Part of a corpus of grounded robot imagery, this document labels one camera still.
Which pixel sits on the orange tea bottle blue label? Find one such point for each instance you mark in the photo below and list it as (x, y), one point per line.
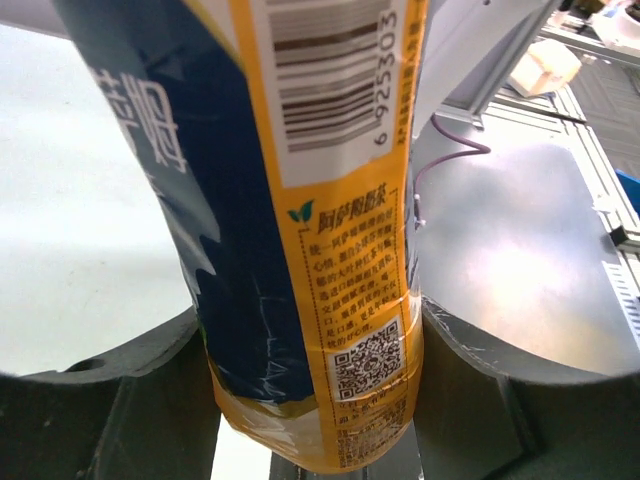
(276, 137)

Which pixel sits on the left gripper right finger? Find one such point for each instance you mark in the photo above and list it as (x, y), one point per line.
(490, 410)

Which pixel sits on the grey slotted cable duct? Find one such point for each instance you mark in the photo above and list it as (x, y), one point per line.
(627, 294)

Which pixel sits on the right aluminium frame post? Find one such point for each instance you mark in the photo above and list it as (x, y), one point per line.
(504, 30)

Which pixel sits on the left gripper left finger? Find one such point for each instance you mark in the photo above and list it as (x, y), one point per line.
(143, 410)

